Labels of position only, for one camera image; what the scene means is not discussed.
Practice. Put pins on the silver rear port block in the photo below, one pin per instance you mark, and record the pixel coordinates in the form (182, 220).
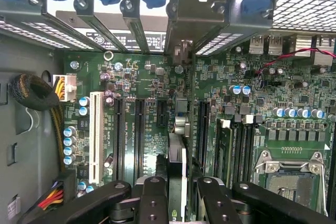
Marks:
(303, 45)

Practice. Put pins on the metal CPU socket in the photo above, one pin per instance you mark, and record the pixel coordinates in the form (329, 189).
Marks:
(290, 179)

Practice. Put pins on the white power connector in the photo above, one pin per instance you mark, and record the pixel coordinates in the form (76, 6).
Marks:
(67, 87)

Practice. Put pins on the green RAM stick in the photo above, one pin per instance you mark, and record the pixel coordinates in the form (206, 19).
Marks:
(224, 153)

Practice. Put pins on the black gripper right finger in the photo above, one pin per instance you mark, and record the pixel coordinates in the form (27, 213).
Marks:
(215, 205)

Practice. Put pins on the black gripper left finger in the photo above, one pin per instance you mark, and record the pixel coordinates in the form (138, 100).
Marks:
(153, 203)

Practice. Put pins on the silver USB port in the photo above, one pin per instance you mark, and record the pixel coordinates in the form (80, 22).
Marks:
(275, 45)
(256, 44)

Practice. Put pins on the black RAM slot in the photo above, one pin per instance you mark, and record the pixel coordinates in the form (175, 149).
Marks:
(238, 153)
(249, 150)

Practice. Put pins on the short black expansion slot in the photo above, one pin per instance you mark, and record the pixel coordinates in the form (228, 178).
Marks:
(161, 113)

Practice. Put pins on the metal slot cover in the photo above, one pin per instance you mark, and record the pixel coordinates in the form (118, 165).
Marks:
(97, 24)
(136, 28)

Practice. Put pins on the long black expansion slot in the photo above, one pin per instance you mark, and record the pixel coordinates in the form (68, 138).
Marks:
(140, 140)
(119, 140)
(203, 134)

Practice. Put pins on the grey PC case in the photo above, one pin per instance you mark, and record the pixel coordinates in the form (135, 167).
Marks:
(29, 140)

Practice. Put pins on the white PCI expansion slot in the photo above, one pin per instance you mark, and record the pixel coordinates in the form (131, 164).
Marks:
(96, 134)

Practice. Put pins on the green motherboard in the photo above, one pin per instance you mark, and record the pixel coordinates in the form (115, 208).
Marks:
(152, 77)

